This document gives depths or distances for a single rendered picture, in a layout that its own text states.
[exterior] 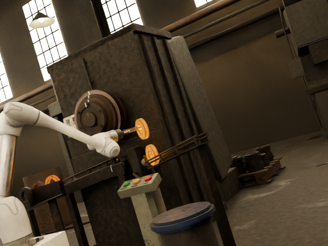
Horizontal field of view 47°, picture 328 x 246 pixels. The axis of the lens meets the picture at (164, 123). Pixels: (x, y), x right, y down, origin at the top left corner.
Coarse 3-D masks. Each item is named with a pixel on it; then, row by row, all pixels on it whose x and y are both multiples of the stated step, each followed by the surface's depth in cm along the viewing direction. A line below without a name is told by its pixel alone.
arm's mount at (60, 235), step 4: (60, 232) 203; (64, 232) 203; (44, 236) 208; (48, 236) 203; (52, 236) 199; (56, 236) 198; (60, 236) 200; (64, 236) 203; (44, 240) 196; (48, 240) 193; (52, 240) 195; (56, 240) 197; (60, 240) 199; (64, 240) 202; (36, 244) 193; (40, 244) 189; (44, 244) 190; (48, 244) 192; (52, 244) 194; (56, 244) 196; (60, 244) 198; (64, 244) 201; (68, 244) 203
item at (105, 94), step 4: (92, 92) 305; (96, 92) 303; (100, 92) 301; (104, 92) 299; (84, 96) 309; (104, 96) 300; (108, 96) 298; (112, 96) 301; (80, 100) 312; (112, 100) 297; (116, 100) 300; (116, 104) 295; (120, 104) 301; (76, 108) 314; (116, 108) 296; (120, 108) 299; (76, 112) 315; (116, 112) 296; (120, 112) 295; (120, 116) 295; (76, 120) 316; (120, 120) 295; (76, 124) 316; (120, 124) 296; (116, 128) 298; (120, 128) 299
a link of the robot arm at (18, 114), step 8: (8, 104) 214; (16, 104) 215; (24, 104) 219; (8, 112) 213; (16, 112) 214; (24, 112) 216; (32, 112) 219; (8, 120) 220; (16, 120) 218; (24, 120) 218; (32, 120) 220
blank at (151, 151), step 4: (152, 144) 267; (148, 148) 267; (152, 148) 263; (148, 152) 270; (152, 152) 263; (156, 152) 262; (148, 156) 271; (152, 156) 265; (152, 160) 266; (152, 164) 268
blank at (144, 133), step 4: (136, 120) 269; (140, 120) 264; (136, 124) 271; (140, 124) 265; (144, 124) 262; (144, 128) 261; (140, 132) 270; (144, 132) 263; (148, 132) 263; (140, 136) 271; (144, 136) 265; (148, 136) 266
